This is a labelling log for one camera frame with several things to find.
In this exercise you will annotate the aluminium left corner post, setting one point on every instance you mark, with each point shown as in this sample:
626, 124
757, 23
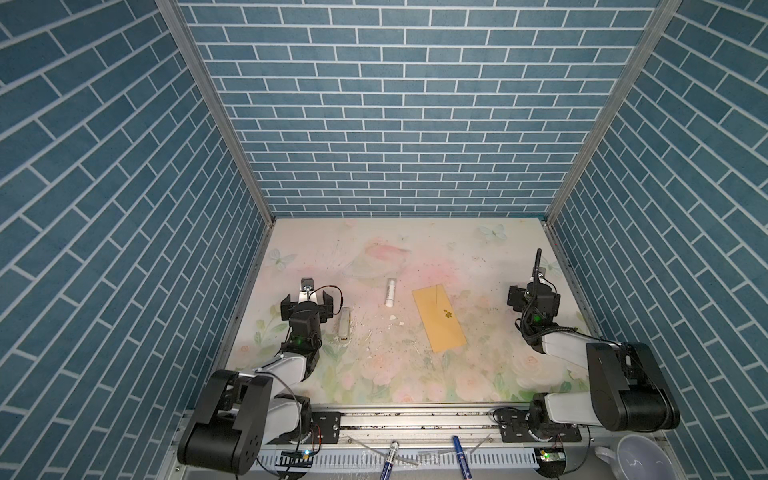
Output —
182, 35

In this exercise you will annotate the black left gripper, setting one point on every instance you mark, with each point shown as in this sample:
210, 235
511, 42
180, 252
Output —
324, 310

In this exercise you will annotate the brown paper envelope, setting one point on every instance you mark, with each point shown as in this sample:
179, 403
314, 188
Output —
442, 327

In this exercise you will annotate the white-blue marker pen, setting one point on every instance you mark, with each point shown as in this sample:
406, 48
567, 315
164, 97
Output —
389, 461

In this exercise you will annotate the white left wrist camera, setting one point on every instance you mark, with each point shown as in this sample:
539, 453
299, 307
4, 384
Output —
307, 290

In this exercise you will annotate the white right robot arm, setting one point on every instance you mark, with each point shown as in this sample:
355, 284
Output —
627, 390

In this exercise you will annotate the aluminium corner post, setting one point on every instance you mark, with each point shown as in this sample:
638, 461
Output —
657, 24
182, 35

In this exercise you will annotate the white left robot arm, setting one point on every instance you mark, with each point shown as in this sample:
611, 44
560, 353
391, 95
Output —
238, 413

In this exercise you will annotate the white glue stick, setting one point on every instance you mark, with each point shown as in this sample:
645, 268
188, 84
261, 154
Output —
390, 293

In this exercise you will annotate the blue marker pen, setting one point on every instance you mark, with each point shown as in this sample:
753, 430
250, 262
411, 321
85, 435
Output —
461, 458

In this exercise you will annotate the aluminium right corner post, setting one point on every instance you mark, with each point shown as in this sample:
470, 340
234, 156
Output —
657, 24

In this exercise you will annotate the white plastic cup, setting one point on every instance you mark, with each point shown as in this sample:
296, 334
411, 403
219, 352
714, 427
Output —
636, 457

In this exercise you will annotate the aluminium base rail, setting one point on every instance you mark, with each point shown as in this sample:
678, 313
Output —
354, 440

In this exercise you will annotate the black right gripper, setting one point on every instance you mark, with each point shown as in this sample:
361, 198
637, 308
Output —
517, 297

